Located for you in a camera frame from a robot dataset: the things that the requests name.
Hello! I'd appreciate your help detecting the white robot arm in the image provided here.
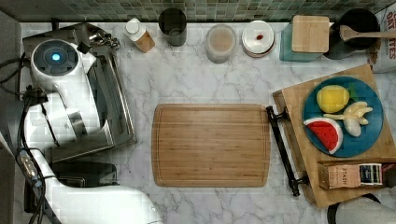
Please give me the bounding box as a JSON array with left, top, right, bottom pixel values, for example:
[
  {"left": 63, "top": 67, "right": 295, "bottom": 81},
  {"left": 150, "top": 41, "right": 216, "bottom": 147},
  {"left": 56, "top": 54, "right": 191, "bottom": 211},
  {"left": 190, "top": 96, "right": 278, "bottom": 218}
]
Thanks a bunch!
[{"left": 20, "top": 39, "right": 163, "bottom": 224}]

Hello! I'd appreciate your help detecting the large bamboo cutting board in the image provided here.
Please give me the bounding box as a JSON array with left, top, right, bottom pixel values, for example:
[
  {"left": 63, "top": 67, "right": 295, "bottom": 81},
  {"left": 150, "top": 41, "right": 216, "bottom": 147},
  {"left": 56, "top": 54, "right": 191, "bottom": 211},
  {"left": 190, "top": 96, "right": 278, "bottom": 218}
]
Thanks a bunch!
[{"left": 151, "top": 104, "right": 270, "bottom": 188}]

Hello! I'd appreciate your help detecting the clear cereal container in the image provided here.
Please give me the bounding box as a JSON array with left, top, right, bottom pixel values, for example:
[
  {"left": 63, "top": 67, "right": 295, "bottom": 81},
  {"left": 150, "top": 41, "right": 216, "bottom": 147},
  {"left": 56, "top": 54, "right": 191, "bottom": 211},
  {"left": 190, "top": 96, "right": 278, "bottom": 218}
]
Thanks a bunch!
[{"left": 205, "top": 24, "right": 236, "bottom": 63}]

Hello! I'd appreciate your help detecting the silver toaster oven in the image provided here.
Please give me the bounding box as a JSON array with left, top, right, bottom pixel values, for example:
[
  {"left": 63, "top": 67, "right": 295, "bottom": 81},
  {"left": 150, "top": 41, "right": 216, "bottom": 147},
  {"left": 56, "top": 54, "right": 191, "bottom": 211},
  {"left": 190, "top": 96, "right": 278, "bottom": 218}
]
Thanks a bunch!
[{"left": 22, "top": 23, "right": 135, "bottom": 162}]

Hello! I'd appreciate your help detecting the dark grey cup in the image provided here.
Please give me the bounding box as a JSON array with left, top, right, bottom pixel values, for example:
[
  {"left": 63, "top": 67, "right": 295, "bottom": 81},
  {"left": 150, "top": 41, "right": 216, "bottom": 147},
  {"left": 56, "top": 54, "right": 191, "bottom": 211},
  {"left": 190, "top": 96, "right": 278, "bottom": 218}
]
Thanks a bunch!
[{"left": 159, "top": 8, "right": 187, "bottom": 47}]

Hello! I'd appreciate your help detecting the white lidded jar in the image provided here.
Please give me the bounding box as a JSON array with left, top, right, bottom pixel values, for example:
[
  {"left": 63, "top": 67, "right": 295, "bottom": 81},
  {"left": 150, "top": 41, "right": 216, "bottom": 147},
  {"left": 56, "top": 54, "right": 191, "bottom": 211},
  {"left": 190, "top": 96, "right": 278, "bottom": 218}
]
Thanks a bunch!
[{"left": 242, "top": 21, "right": 275, "bottom": 58}]

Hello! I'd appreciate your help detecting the orange bottle white cap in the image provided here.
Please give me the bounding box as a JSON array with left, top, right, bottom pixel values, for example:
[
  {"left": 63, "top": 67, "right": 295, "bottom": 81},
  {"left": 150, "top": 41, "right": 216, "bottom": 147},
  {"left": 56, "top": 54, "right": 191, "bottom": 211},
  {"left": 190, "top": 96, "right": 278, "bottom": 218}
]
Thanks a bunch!
[{"left": 123, "top": 18, "right": 155, "bottom": 53}]

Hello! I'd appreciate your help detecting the plush watermelon slice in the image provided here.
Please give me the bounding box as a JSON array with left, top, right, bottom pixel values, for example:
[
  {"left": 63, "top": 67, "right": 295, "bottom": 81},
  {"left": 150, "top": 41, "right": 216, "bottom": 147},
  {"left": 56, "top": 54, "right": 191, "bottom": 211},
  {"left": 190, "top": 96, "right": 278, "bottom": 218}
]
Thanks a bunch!
[{"left": 304, "top": 118, "right": 344, "bottom": 155}]

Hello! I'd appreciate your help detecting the teal canister bamboo lid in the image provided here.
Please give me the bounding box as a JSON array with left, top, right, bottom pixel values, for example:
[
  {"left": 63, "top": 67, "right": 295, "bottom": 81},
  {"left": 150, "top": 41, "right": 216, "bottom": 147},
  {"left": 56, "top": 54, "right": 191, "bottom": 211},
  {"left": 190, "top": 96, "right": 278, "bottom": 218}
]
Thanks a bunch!
[{"left": 279, "top": 15, "right": 330, "bottom": 63}]

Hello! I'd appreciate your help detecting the yellow plush pineapple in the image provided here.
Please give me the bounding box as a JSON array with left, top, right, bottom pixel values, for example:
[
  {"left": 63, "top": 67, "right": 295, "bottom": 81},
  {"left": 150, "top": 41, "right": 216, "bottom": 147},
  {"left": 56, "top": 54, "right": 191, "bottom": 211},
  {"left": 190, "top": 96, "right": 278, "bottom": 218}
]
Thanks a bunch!
[{"left": 317, "top": 85, "right": 349, "bottom": 114}]

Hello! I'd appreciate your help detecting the wooden serving tray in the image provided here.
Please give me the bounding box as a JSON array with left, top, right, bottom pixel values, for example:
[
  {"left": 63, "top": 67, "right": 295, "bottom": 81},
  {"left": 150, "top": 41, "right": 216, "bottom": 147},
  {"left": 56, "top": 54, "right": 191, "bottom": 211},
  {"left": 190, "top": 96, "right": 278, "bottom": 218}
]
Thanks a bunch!
[{"left": 273, "top": 77, "right": 395, "bottom": 208}]

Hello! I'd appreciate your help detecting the tea box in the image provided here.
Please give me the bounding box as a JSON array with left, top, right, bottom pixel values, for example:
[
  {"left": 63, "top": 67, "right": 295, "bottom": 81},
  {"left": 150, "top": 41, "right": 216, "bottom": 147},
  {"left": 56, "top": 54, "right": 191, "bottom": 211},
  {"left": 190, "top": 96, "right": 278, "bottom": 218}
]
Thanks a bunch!
[{"left": 318, "top": 163, "right": 383, "bottom": 189}]

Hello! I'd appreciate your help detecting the plush peeled banana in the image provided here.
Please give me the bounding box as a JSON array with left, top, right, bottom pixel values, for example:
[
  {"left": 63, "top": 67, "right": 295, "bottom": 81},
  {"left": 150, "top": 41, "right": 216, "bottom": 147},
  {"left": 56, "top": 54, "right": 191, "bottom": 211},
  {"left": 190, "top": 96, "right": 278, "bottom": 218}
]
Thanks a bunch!
[{"left": 324, "top": 101, "right": 373, "bottom": 137}]

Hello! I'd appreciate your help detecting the blue round plate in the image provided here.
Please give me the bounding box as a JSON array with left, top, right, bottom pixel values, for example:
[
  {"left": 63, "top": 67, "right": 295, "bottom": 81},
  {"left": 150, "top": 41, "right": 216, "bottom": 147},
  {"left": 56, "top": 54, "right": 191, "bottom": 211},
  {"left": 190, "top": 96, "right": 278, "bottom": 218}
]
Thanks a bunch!
[{"left": 301, "top": 77, "right": 384, "bottom": 158}]

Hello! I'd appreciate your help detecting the wooden spoon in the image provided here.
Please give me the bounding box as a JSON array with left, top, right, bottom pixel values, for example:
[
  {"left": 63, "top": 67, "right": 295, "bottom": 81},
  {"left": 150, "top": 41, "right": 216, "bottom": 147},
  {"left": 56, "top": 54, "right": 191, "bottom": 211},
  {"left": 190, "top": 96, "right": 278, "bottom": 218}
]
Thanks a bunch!
[{"left": 339, "top": 25, "right": 396, "bottom": 41}]

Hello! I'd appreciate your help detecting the black pot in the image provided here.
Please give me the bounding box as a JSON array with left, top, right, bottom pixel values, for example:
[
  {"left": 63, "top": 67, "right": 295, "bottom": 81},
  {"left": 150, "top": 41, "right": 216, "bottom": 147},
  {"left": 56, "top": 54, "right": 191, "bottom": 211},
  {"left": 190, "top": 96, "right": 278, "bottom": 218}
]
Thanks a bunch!
[{"left": 325, "top": 8, "right": 380, "bottom": 60}]

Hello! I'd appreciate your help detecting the oats bag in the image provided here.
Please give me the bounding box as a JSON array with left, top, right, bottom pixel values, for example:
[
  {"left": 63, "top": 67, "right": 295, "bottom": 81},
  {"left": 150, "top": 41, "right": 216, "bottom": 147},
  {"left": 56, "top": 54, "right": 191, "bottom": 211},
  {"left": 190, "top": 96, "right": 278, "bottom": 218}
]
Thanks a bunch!
[{"left": 366, "top": 4, "right": 396, "bottom": 73}]

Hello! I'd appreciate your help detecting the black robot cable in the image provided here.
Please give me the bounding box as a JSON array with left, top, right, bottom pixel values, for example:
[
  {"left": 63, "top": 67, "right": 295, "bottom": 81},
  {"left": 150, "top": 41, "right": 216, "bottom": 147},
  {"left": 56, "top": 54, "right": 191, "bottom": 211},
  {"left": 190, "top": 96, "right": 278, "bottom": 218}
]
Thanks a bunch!
[{"left": 0, "top": 52, "right": 57, "bottom": 224}]

